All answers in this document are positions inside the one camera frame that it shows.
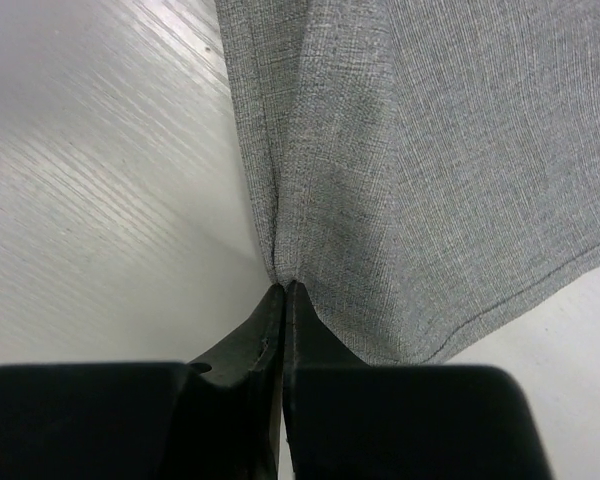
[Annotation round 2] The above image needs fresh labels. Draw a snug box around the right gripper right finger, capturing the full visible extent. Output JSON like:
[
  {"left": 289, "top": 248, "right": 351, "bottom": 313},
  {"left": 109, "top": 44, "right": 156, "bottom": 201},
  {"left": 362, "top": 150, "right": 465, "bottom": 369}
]
[{"left": 283, "top": 282, "right": 552, "bottom": 479}]

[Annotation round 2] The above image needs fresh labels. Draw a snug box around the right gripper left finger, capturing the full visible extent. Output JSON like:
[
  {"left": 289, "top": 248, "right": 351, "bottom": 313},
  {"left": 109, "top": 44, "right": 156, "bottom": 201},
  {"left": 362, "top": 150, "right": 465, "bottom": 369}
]
[{"left": 0, "top": 286, "right": 285, "bottom": 479}]

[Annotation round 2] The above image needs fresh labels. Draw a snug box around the grey cloth napkin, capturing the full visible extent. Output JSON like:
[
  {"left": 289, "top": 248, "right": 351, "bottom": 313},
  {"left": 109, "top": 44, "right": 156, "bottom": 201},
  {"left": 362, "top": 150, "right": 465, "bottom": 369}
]
[{"left": 216, "top": 1, "right": 600, "bottom": 364}]

